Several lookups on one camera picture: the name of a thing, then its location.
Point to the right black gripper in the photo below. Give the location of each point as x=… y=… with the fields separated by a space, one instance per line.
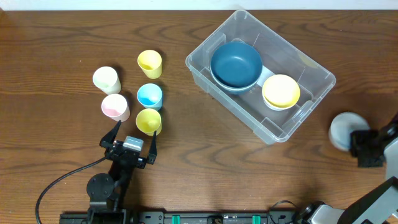
x=364 y=149

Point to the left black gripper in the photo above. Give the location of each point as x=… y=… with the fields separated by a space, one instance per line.
x=128 y=154

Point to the light blue bowl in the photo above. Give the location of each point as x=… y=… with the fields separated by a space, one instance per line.
x=342 y=126

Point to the white bowl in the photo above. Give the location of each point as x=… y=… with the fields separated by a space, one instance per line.
x=275 y=108

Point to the yellow bowl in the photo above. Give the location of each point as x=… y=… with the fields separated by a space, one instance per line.
x=281 y=90

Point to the dark blue bowl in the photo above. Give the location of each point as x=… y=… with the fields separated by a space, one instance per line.
x=234 y=90
x=236 y=64

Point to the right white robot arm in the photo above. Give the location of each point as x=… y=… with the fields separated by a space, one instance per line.
x=374 y=207

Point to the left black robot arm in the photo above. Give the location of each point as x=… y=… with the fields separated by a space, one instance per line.
x=106 y=190

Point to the clear plastic storage container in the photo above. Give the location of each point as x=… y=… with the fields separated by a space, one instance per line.
x=278 y=57

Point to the white label in container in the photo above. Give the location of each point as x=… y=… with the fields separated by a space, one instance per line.
x=266 y=73

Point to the yellow cup near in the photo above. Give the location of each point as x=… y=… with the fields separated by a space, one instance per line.
x=149 y=121

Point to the yellow cup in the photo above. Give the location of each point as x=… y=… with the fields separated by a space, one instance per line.
x=149 y=121
x=150 y=63

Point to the pink cup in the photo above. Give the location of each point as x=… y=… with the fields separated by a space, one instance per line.
x=116 y=107

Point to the light blue cup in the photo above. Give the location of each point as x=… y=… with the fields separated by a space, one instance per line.
x=150 y=96

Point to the cream white cup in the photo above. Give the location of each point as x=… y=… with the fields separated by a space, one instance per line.
x=107 y=80

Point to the yellow cup far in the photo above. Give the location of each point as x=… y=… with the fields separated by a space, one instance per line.
x=150 y=63

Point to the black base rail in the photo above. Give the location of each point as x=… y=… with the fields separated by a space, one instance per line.
x=131 y=217

